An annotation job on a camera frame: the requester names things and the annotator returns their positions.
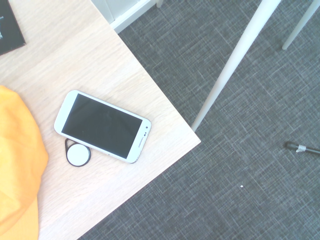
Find round white key tag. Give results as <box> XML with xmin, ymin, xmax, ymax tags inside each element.
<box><xmin>64</xmin><ymin>137</ymin><xmax>92</xmax><ymax>168</ymax></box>

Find white smartphone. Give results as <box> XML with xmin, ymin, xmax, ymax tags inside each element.
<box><xmin>53</xmin><ymin>89</ymin><xmax>152</xmax><ymax>165</ymax></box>

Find white wooden coat rack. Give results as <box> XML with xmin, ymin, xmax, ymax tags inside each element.
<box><xmin>156</xmin><ymin>0</ymin><xmax>320</xmax><ymax>133</ymax></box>

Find black camera tripod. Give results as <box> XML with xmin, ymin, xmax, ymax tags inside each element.
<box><xmin>283</xmin><ymin>141</ymin><xmax>320</xmax><ymax>156</ymax></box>

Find white baseboard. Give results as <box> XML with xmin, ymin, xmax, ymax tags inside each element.
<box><xmin>89</xmin><ymin>0</ymin><xmax>158</xmax><ymax>35</ymax></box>

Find orange baseball cap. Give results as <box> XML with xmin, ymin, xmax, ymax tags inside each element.
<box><xmin>0</xmin><ymin>84</ymin><xmax>49</xmax><ymax>240</ymax></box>

